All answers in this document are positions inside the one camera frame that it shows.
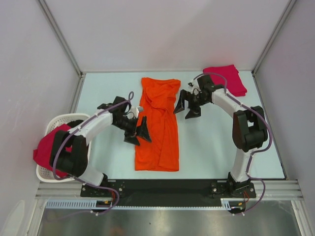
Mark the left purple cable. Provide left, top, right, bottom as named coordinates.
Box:
left=46, top=91, right=135, bottom=219

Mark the magenta t shirt in basket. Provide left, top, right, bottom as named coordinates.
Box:
left=33, top=124, right=70, bottom=171

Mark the aluminium frame rail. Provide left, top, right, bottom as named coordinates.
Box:
left=35, top=180, right=303, bottom=201

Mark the white plastic laundry basket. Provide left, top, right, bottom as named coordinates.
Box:
left=36, top=113, right=90, bottom=183

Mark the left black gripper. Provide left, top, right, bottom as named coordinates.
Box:
left=113, top=116, right=151, bottom=147

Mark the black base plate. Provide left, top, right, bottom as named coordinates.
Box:
left=80, top=178, right=256, bottom=207

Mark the grey slotted cable duct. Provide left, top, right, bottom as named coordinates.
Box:
left=46, top=199, right=244, bottom=210

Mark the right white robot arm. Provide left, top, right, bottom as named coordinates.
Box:
left=174, top=73, right=272, bottom=197

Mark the magenta t shirt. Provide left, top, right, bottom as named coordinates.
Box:
left=203, top=64, right=247, bottom=97
left=33, top=124, right=70, bottom=171

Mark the black garment in basket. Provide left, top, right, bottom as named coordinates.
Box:
left=67, top=119, right=84, bottom=128

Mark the orange t shirt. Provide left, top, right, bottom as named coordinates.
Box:
left=134, top=77, right=181, bottom=172

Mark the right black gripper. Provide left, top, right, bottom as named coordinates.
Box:
left=173, top=89, right=209, bottom=119

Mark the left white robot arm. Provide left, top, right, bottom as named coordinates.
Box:
left=50, top=93, right=152, bottom=197

